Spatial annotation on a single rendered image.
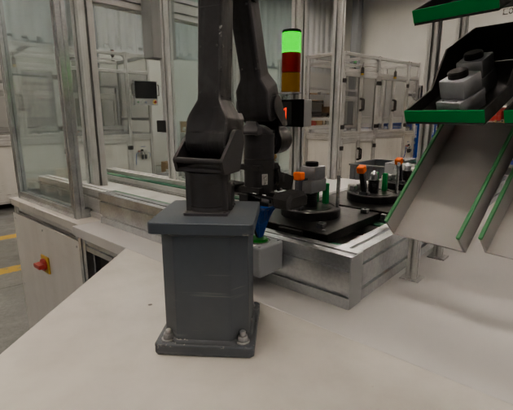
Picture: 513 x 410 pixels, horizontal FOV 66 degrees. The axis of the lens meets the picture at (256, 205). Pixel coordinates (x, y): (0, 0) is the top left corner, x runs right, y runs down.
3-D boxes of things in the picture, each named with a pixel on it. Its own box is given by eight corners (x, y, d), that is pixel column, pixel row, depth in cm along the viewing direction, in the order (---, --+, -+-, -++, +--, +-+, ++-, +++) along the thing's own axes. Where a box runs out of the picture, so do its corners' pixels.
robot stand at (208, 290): (154, 354, 58) (145, 222, 53) (179, 307, 72) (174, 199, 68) (253, 359, 57) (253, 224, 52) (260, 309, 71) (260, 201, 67)
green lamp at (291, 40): (293, 50, 101) (293, 30, 100) (278, 52, 104) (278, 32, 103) (304, 53, 105) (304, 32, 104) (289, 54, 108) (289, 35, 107)
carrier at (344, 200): (396, 222, 95) (401, 170, 92) (312, 207, 111) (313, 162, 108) (430, 205, 113) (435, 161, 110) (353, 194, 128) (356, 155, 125)
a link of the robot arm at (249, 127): (262, 121, 68) (282, 119, 76) (233, 121, 70) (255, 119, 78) (262, 162, 69) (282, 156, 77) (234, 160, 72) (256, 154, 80)
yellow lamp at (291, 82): (292, 91, 103) (292, 71, 102) (277, 92, 107) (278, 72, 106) (303, 92, 107) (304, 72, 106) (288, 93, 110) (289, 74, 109)
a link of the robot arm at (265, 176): (289, 163, 66) (309, 160, 71) (212, 156, 78) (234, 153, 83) (288, 211, 68) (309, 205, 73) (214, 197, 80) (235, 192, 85)
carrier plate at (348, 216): (326, 244, 79) (326, 233, 78) (239, 223, 94) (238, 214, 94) (379, 220, 96) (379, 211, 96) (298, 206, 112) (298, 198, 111)
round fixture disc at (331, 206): (319, 224, 85) (319, 215, 85) (269, 214, 94) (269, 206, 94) (350, 212, 96) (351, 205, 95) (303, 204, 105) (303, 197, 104)
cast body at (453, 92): (461, 121, 63) (457, 78, 59) (436, 119, 66) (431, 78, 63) (494, 99, 65) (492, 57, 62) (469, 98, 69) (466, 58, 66)
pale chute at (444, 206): (466, 253, 63) (458, 238, 60) (392, 234, 73) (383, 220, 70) (530, 124, 71) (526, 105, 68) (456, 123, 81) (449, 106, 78)
